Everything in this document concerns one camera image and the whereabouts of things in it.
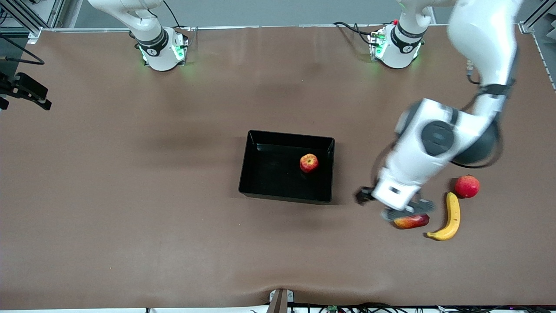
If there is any red yellow striped apple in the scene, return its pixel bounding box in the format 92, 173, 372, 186
299, 153, 319, 174

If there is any black plastic box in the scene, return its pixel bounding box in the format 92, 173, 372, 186
238, 130, 336, 205

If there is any yellow banana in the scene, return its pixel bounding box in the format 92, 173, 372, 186
426, 192, 461, 241

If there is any plain red apple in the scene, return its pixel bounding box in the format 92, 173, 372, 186
454, 174, 481, 199

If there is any red yellow mango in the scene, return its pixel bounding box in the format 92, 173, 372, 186
393, 214, 430, 230

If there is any large table cover mat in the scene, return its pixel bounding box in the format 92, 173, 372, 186
0, 25, 556, 310

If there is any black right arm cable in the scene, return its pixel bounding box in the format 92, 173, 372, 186
0, 34, 45, 66

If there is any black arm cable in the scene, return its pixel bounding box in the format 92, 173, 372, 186
369, 60, 483, 192
0, 34, 45, 66

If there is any aluminium frame profile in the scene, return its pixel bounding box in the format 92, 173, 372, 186
0, 0, 66, 45
520, 0, 556, 35

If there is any black right base cable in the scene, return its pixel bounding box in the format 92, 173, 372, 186
162, 0, 192, 48

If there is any black base cable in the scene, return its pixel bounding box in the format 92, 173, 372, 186
333, 20, 379, 47
162, 0, 192, 48

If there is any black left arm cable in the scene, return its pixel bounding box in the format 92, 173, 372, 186
369, 60, 483, 192

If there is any black left base cable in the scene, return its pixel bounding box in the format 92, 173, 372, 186
333, 20, 379, 47

